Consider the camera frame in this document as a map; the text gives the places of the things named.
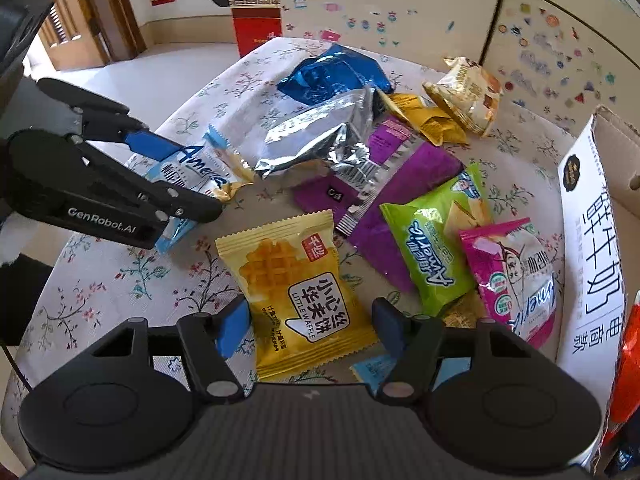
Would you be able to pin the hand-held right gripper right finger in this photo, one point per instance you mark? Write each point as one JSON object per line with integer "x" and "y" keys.
{"x": 390, "y": 330}

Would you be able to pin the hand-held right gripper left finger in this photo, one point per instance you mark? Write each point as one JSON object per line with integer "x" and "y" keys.
{"x": 234, "y": 329}

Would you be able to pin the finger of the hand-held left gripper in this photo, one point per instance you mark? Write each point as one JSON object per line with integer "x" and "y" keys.
{"x": 152, "y": 143}
{"x": 192, "y": 208}

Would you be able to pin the light blue snack packet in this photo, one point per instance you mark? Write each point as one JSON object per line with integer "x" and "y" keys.
{"x": 205, "y": 172}

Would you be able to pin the yellow waffle snack packet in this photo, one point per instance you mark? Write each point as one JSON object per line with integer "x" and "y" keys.
{"x": 300, "y": 295}

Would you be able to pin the gold patterned packet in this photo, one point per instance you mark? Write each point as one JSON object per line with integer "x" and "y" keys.
{"x": 462, "y": 312}

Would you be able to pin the green snack packet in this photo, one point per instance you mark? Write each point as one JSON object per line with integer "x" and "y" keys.
{"x": 430, "y": 250}

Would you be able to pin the silver foil bag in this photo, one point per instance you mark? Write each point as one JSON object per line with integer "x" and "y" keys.
{"x": 310, "y": 145}

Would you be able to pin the pink snack packet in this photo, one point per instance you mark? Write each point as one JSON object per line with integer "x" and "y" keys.
{"x": 515, "y": 280}

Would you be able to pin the white printed cardboard box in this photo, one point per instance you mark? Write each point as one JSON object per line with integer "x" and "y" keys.
{"x": 590, "y": 240}

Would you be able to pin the small light blue packet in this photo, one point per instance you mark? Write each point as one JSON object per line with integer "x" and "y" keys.
{"x": 372, "y": 367}

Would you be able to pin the floral tablecloth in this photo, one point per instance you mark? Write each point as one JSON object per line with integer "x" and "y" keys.
{"x": 150, "y": 270}

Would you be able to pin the wooden door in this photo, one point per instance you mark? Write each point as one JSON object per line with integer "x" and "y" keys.
{"x": 90, "y": 10}

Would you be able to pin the red box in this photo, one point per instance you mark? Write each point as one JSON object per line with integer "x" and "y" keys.
{"x": 255, "y": 22}

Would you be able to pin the dark object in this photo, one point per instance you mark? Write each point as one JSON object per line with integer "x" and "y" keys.
{"x": 20, "y": 30}

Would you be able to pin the purple snack packet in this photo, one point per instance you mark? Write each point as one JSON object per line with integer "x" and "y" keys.
{"x": 405, "y": 170}

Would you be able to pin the blue foil bag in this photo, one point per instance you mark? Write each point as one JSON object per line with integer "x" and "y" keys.
{"x": 330, "y": 77}

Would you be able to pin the mustard yellow small packet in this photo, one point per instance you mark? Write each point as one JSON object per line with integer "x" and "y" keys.
{"x": 440, "y": 127}
{"x": 407, "y": 105}

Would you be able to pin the orange snack packet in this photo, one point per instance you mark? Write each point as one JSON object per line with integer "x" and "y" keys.
{"x": 629, "y": 365}

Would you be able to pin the cream snack packet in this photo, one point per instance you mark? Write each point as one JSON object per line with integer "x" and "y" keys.
{"x": 470, "y": 95}

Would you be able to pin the cream cabinet with stickers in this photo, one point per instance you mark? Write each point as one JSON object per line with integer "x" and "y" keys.
{"x": 450, "y": 15}

